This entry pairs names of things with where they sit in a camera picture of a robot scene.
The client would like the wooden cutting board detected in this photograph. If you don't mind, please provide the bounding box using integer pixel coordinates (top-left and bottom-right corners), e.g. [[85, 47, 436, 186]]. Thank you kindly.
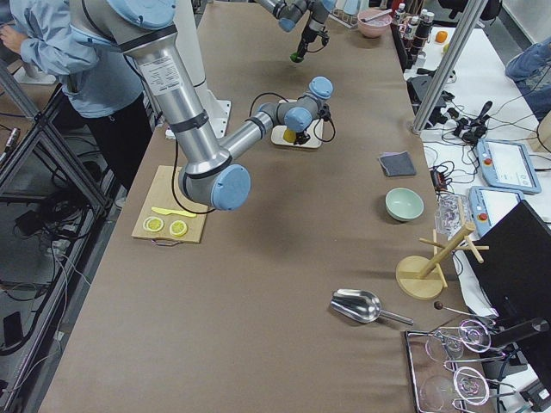
[[132, 165, 207, 245]]

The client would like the teach pendant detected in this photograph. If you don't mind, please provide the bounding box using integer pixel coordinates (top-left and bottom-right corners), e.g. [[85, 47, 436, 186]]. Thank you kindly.
[[476, 139, 542, 194], [468, 186, 524, 237]]

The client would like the right lemon slice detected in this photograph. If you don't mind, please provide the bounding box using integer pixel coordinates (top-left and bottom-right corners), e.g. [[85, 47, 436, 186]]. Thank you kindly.
[[169, 219, 189, 237]]

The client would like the upper teach pendant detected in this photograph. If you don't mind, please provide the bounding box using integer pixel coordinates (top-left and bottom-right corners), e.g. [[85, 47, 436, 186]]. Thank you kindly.
[[476, 139, 542, 194]]

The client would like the clear plastic container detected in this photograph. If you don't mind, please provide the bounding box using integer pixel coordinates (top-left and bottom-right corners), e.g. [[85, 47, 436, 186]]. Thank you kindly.
[[435, 194, 468, 237]]

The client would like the yellow plastic knife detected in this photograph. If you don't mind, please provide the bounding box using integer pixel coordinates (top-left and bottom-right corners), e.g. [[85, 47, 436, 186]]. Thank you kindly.
[[151, 206, 197, 218]]

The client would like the lower teach pendant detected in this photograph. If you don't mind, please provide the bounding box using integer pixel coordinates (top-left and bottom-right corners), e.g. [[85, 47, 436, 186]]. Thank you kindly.
[[468, 186, 524, 237]]

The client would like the glass tray with rack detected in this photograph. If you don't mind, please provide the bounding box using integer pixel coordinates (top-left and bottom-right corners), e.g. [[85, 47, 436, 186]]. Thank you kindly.
[[404, 318, 517, 412]]

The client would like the orange fruit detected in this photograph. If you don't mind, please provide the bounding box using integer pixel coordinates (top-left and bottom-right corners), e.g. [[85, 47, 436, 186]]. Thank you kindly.
[[435, 30, 448, 44]]

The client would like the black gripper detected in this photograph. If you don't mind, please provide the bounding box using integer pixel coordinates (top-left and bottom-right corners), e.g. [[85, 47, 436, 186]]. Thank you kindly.
[[296, 104, 331, 145], [297, 27, 328, 59]]

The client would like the grey folded cloth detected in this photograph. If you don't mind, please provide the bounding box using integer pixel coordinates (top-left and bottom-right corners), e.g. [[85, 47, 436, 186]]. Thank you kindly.
[[378, 151, 417, 177]]

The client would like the metal scoop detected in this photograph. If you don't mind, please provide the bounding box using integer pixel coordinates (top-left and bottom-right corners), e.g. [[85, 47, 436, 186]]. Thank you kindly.
[[331, 289, 414, 326]]

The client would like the left lemon slice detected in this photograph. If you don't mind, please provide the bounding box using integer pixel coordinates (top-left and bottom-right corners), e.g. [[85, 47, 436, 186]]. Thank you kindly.
[[142, 216, 164, 233]]

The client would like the yellow lemon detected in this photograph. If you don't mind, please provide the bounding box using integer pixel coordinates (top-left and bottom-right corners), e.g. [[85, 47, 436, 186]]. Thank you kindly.
[[282, 128, 297, 145]]

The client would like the aluminium frame post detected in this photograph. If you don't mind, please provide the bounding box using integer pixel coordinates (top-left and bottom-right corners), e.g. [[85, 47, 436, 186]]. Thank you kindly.
[[411, 0, 487, 135]]

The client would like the person in blue shirt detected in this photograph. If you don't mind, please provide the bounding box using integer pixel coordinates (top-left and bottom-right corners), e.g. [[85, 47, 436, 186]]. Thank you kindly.
[[1, 1, 152, 189]]

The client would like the wooden mug tree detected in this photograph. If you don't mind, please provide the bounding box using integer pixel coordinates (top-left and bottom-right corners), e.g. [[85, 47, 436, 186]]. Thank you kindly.
[[395, 199, 490, 300]]

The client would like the lemon slice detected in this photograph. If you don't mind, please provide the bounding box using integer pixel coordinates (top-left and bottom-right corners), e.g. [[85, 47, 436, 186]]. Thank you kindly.
[[142, 216, 164, 233], [169, 219, 189, 237]]

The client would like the green bowl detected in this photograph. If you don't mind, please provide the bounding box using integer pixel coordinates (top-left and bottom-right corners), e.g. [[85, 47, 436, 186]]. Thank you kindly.
[[385, 188, 424, 222]]

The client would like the white rabbit tray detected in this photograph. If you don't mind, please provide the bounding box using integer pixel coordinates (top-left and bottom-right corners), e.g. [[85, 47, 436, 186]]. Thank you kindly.
[[270, 106, 323, 149]]

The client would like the pink bowl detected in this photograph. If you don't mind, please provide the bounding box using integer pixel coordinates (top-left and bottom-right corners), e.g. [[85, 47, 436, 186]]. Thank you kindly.
[[357, 9, 393, 39]]

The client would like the black monitor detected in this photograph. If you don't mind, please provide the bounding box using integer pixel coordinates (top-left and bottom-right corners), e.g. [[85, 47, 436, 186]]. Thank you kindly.
[[469, 200, 550, 322]]

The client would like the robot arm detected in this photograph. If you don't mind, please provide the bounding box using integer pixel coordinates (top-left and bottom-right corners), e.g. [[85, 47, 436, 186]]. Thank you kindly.
[[257, 0, 336, 63], [70, 1, 333, 210]]

